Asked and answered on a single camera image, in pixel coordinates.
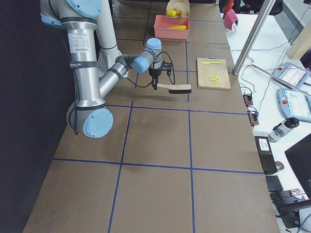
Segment wooden cutting board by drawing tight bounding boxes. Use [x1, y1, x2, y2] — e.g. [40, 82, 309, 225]
[197, 58, 231, 90]

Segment yellow toy corn cob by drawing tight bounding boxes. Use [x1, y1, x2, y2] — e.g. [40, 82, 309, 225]
[168, 25, 187, 30]

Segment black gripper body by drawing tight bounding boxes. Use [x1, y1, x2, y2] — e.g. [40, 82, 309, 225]
[149, 61, 173, 78]

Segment pink plastic bin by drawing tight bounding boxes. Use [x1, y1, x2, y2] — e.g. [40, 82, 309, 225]
[154, 15, 190, 40]

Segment beige plastic dustpan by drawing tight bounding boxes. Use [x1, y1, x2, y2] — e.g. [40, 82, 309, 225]
[166, 0, 190, 18]

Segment aluminium frame post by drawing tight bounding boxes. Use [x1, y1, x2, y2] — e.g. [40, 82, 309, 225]
[232, 0, 276, 76]

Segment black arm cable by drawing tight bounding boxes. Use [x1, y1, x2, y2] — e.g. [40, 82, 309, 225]
[126, 50, 176, 88]

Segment yellow plastic knife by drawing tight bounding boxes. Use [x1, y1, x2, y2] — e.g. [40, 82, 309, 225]
[200, 61, 222, 65]

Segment far teach pendant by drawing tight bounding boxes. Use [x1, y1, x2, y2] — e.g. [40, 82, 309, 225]
[273, 62, 310, 88]

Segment tan toy ginger root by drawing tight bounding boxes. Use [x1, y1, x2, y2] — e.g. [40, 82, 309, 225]
[173, 8, 184, 18]

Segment black box white label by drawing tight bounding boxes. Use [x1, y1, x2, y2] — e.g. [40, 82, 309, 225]
[254, 136, 277, 175]

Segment teach pendant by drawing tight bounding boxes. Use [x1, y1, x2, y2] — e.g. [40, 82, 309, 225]
[273, 62, 310, 88]
[277, 88, 311, 123]

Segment black monitor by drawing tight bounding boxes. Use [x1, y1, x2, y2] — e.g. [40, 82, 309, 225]
[285, 137, 311, 198]

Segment upper lemon slice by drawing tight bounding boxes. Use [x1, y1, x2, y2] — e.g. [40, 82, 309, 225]
[209, 75, 218, 81]

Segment near teach pendant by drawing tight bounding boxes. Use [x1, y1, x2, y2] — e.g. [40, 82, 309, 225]
[277, 88, 311, 123]

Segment yellow toy potato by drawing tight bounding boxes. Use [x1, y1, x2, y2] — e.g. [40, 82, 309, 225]
[166, 9, 176, 17]

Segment clear water bottle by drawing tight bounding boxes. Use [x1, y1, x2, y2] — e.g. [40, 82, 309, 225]
[268, 117, 299, 143]

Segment pink cloth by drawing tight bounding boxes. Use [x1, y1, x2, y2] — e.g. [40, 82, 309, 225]
[223, 0, 239, 31]

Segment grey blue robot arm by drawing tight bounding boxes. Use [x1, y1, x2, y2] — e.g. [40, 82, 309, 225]
[40, 0, 173, 138]

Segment beige brush black bristles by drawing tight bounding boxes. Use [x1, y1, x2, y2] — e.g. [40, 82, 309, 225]
[157, 83, 192, 94]

